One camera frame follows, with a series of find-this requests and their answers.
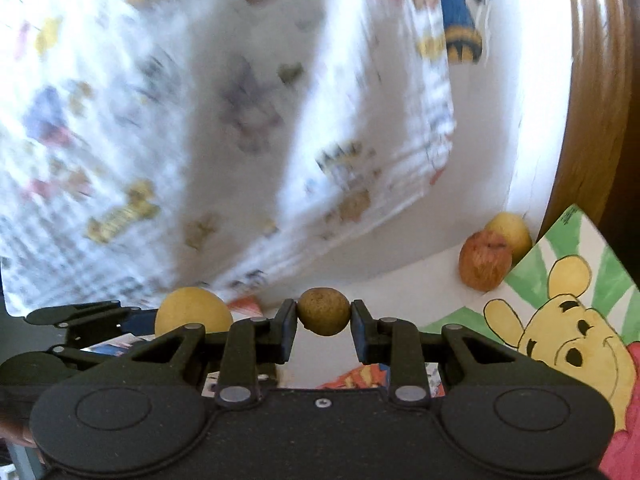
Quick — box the yellow lemon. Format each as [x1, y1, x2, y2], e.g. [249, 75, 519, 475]
[154, 287, 233, 337]

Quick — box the small brown round fruit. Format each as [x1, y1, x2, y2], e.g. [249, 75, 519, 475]
[297, 287, 350, 337]

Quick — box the person's hand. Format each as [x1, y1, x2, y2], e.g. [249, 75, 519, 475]
[0, 403, 36, 448]

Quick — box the yellow apple behind red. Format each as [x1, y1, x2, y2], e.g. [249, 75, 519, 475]
[485, 211, 533, 264]

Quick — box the Winnie the Pooh drawing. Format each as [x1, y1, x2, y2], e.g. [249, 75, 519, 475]
[418, 202, 640, 480]

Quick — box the white cartoon print cloth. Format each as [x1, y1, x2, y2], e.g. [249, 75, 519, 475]
[1, 0, 483, 316]

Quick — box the brown wooden door frame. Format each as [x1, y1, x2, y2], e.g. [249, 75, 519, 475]
[537, 0, 640, 246]

